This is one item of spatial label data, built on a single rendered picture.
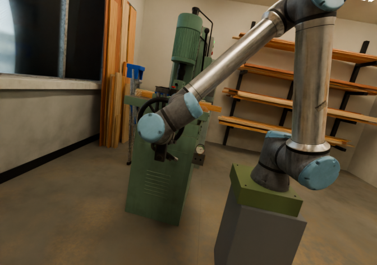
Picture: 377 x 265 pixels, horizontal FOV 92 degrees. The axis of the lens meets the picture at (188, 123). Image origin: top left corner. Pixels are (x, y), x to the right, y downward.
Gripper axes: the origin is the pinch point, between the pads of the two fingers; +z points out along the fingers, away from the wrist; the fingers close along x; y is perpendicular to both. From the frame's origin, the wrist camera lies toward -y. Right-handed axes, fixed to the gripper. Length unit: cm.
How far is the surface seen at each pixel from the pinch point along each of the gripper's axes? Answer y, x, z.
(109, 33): 120, 129, 105
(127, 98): 24, 42, 26
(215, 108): 33, -19, 40
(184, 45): 66, 10, 20
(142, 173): -25, 24, 44
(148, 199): -44, 16, 51
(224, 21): 247, -5, 214
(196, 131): 12.1, -9.4, 31.2
